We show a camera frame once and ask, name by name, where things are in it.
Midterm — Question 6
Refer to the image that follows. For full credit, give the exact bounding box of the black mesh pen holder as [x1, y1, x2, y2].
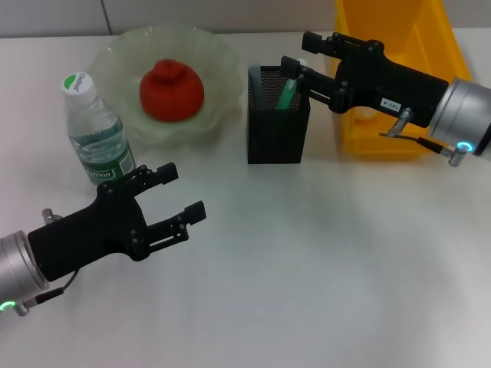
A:
[247, 64, 311, 165]

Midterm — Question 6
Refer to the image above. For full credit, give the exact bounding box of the thin black left gripper cable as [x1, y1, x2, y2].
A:
[21, 268, 82, 308]

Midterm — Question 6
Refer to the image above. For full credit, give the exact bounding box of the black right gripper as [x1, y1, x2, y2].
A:
[279, 31, 450, 130]

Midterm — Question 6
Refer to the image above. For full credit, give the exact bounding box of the yellow plastic bin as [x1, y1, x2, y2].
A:
[331, 0, 473, 160]

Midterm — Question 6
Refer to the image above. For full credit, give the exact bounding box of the clear green-labelled water bottle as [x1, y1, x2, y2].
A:
[61, 72, 137, 188]

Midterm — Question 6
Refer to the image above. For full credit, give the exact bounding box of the grey right gripper cable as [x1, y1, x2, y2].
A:
[378, 131, 473, 168]

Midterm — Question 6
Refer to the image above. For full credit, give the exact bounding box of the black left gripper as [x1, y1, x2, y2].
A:
[27, 162, 208, 283]

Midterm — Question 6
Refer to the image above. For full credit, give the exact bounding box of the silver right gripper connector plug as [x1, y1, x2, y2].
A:
[387, 107, 415, 137]

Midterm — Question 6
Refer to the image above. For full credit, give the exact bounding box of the green pen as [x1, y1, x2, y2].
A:
[275, 57, 310, 110]

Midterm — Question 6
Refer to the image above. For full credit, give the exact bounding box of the green glass fruit plate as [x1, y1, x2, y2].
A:
[90, 25, 245, 149]

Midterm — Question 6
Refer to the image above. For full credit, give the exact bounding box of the orange fruit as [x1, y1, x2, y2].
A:
[139, 58, 205, 123]

